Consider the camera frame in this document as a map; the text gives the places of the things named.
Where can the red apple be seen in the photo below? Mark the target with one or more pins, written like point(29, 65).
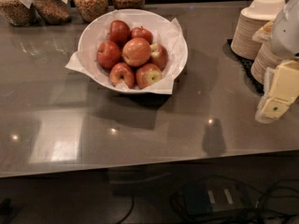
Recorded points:
point(119, 32)
point(140, 32)
point(108, 54)
point(122, 72)

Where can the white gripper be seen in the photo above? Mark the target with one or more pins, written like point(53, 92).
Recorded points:
point(287, 32)

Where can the white ceramic bowl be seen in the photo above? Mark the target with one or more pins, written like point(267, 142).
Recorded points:
point(93, 34)

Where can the black power adapter box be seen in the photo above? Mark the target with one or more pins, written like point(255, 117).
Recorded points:
point(218, 198)

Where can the stack paper bowls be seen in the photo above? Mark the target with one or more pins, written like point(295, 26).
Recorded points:
point(250, 20)
point(264, 59)

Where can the back stack paper bowls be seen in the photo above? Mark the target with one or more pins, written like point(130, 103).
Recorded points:
point(250, 20)

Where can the red-yellow apple bottom right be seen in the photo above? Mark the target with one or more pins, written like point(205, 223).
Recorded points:
point(147, 75)

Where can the red-yellow apple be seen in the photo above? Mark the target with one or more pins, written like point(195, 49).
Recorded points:
point(147, 75)
point(159, 55)

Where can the glass jar of cereal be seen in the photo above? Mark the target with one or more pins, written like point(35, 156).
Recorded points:
point(90, 10)

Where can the red apple bottom left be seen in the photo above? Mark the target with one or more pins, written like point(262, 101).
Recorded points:
point(122, 72)

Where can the white paper bowl liner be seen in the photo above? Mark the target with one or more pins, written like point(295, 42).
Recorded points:
point(169, 34)

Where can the glass jar far left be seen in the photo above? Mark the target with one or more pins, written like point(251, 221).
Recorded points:
point(15, 13)

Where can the large orange-red apple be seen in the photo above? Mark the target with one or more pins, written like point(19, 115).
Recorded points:
point(136, 52)

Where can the black rubber mat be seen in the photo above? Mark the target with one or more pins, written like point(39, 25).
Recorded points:
point(250, 81)

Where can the front stack paper bowls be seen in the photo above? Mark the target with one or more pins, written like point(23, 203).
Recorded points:
point(264, 59)

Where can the red apple top left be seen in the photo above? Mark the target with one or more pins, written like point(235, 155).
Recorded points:
point(119, 32)

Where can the red apple top right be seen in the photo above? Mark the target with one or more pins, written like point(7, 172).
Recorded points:
point(140, 32)

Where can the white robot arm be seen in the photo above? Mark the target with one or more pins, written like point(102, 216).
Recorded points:
point(284, 42)

